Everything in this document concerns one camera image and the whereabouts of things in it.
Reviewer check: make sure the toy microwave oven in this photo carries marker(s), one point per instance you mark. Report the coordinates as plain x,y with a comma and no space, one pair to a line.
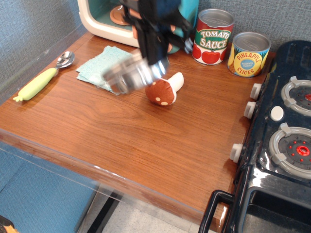
95,16

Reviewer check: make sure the orange plate in microwave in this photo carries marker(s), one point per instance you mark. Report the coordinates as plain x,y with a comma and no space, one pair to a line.
117,15

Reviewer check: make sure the white stove knob rear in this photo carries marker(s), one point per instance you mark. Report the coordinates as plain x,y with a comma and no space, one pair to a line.
255,91

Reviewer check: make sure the pineapple slices can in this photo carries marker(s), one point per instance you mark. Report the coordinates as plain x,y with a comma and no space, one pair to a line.
248,54

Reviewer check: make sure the brown plush mushroom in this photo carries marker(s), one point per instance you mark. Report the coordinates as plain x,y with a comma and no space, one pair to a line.
164,92

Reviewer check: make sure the white stove knob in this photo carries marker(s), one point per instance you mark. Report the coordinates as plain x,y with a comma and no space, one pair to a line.
255,91
236,152
249,109

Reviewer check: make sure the white stove knob front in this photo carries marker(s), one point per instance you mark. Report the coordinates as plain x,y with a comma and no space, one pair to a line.
236,152

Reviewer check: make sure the spoon with green handle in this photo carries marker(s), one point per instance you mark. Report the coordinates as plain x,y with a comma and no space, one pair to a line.
39,82

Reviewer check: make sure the tomato sauce can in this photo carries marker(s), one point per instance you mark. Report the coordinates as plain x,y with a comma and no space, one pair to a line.
213,31

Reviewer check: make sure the small metal pot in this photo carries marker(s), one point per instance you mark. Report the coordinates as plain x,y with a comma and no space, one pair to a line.
134,73

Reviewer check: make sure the light teal folded cloth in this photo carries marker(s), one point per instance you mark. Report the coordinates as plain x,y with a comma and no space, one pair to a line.
93,70

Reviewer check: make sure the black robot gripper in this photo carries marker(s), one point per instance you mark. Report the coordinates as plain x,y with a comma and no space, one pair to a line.
158,24

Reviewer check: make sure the white stove knob middle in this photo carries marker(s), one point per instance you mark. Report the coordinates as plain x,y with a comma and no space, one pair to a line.
249,109

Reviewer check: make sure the dark blue toy stove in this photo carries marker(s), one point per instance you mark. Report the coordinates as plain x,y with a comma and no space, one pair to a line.
273,181

